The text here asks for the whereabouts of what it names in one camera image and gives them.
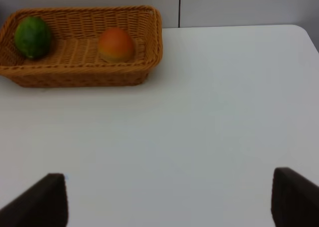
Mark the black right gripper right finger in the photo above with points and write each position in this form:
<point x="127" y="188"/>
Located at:
<point x="295" y="199"/>

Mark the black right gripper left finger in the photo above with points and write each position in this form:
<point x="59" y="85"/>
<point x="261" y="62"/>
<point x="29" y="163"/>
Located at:
<point x="45" y="204"/>

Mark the green lime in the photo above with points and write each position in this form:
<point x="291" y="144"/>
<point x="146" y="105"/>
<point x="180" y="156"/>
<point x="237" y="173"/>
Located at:
<point x="33" y="37"/>

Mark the orange wicker basket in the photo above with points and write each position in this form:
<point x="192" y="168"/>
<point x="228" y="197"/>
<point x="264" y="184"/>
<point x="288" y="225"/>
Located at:
<point x="73" y="60"/>

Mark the red yellow peach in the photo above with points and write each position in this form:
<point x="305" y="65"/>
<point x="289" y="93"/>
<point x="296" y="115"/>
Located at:
<point x="115" y="45"/>

